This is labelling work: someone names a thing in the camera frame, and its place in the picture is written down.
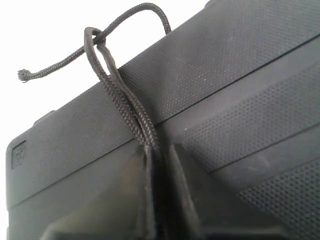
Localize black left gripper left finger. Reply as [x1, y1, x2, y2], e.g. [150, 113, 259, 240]
[42, 146, 154, 240]

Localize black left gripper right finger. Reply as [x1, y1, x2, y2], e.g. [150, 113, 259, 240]
[168, 144, 250, 240]

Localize black braided rope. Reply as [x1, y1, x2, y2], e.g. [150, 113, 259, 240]
[17, 2, 173, 153]

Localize black plastic carrying case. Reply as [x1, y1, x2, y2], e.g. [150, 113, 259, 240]
[6, 0, 320, 240]

